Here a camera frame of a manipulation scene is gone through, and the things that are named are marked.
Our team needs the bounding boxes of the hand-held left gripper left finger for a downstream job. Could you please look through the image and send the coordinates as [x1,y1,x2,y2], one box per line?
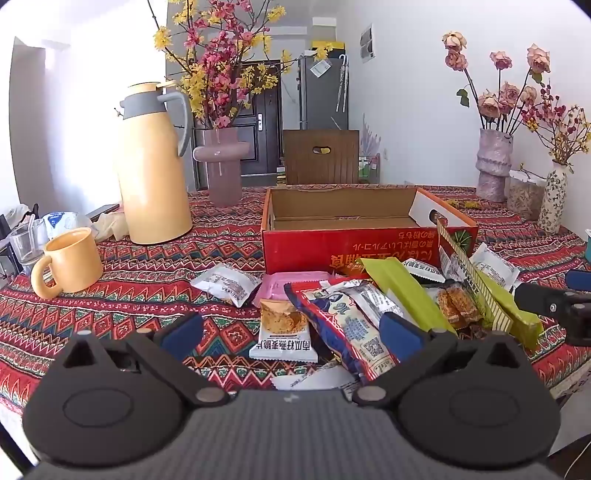
[60,313,232,408]

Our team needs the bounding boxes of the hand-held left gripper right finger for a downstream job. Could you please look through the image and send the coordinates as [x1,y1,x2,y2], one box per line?
[351,312,529,408]

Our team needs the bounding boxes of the wide green snack packet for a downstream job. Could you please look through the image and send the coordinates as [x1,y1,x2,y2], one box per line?
[359,257,446,334]

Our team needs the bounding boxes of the yellow striped snack packet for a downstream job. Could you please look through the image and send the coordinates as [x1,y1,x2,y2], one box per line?
[435,217,514,332]

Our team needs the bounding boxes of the pink snack packet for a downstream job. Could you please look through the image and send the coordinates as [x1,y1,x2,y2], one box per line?
[252,272,334,311]

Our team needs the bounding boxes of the red cardboard box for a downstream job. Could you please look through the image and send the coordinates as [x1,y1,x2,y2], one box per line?
[261,185,478,278]

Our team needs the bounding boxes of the long green snack packet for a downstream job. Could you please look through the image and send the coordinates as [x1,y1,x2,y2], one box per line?
[471,265,544,350]

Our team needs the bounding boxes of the silver snack packet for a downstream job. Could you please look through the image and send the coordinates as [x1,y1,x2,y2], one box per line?
[323,279,404,326]

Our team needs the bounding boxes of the red and blue snack packet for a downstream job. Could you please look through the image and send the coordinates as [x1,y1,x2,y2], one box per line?
[283,279,402,385]

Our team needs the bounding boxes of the clear packet of brown bars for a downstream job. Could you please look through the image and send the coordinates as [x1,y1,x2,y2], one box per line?
[434,285,485,329]

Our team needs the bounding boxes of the red patterned tablecloth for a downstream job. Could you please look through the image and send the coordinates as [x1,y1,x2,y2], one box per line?
[0,185,591,462]

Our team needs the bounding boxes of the small white snack packet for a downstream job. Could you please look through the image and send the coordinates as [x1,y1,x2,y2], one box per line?
[190,264,263,308]

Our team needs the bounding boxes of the white floral vase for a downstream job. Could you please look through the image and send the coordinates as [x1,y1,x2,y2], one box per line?
[537,164,570,234]

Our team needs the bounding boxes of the flat white snack packet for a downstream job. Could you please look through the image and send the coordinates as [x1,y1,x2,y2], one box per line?
[271,362,357,393]

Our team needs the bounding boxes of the clear storage jar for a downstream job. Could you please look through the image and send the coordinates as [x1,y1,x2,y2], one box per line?
[507,170,548,221]

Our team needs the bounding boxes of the white oat crisp packet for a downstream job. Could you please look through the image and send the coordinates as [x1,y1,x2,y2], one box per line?
[249,299,319,363]

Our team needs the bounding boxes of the yellow ceramic mug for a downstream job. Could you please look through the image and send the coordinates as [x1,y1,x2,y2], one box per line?
[31,227,105,300]

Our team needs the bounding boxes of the beige cloth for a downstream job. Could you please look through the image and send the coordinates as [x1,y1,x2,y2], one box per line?
[92,211,130,241]

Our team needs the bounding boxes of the textured purple vase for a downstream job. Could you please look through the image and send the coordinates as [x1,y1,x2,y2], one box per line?
[475,128,514,204]

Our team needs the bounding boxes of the yellow thermos jug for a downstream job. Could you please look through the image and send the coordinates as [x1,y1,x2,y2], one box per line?
[114,80,194,245]

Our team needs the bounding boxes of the red berry and yellow branches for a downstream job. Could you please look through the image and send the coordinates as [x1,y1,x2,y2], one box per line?
[519,80,591,174]

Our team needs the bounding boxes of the pink glass vase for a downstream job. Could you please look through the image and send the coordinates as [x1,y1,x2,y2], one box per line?
[193,128,251,208]

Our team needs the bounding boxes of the white plastic bag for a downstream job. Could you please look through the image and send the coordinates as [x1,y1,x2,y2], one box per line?
[39,210,100,243]

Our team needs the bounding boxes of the small storage shelf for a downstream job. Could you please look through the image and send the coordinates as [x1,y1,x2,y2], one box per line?
[358,154,382,184]

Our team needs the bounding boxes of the clear drinking glass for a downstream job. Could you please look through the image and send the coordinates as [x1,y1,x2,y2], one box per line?
[8,217,51,275]

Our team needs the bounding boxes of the brown wooden chair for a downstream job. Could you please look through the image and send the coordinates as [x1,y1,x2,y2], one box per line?
[281,129,361,185]

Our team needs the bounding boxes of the dried pink roses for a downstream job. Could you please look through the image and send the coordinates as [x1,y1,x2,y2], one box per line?
[442,31,552,134]

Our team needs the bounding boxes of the purple dried grass bunch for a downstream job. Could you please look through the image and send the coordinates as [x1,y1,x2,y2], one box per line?
[361,114,383,158]

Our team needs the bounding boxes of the dark wooden door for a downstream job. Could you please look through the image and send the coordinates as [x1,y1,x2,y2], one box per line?
[196,59,283,189]

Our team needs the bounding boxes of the grey refrigerator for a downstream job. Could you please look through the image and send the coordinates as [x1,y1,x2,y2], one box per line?
[295,51,349,132]

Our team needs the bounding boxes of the hanging folded umbrella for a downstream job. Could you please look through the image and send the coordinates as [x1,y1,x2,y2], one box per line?
[335,54,350,113]

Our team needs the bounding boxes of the pink and yellow blossom branches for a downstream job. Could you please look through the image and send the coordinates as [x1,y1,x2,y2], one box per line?
[147,0,333,130]

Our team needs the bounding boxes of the white wall panel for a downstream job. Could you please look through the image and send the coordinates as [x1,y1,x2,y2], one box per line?
[359,24,376,64]

